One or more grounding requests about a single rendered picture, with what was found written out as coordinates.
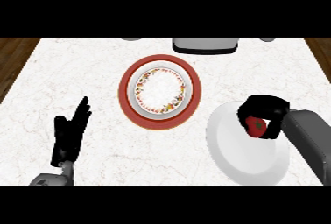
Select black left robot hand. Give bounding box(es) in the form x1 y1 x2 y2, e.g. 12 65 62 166
49 95 93 168

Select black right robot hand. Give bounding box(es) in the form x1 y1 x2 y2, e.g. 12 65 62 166
236 94 291 140

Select red tomato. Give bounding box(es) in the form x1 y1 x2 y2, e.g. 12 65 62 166
244 115 269 138

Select plain white plate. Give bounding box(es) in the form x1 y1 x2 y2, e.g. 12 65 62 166
205 101 291 186

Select white plate with floral rim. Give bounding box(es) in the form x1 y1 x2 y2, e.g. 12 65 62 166
127 60 194 121

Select round red placemat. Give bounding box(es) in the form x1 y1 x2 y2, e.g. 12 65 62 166
118 53 202 131

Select pale grey appliance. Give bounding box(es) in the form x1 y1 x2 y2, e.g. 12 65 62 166
170 38 241 55

